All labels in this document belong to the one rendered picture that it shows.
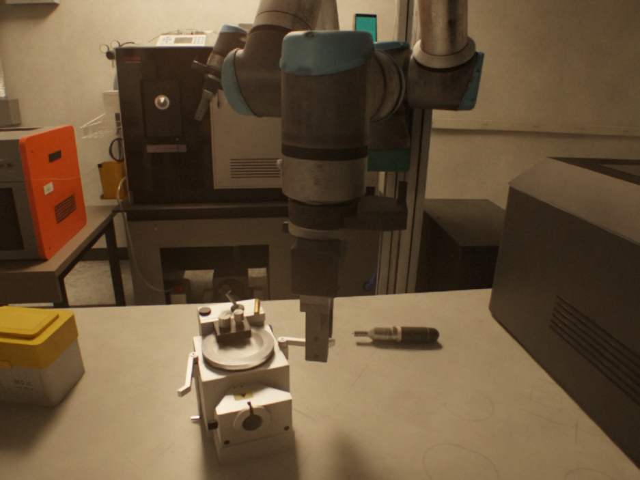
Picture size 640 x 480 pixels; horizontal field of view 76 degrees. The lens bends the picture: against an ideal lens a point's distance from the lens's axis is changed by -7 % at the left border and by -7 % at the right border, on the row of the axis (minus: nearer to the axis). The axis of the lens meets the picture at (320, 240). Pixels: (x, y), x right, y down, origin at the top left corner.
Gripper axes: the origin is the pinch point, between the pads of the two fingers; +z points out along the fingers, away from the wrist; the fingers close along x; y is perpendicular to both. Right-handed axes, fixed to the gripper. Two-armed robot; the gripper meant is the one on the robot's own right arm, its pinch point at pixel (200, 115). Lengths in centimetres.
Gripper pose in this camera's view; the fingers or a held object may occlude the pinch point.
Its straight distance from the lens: 168.1
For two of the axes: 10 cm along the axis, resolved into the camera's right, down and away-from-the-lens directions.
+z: -3.9, 9.1, 1.3
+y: 8.9, 3.4, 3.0
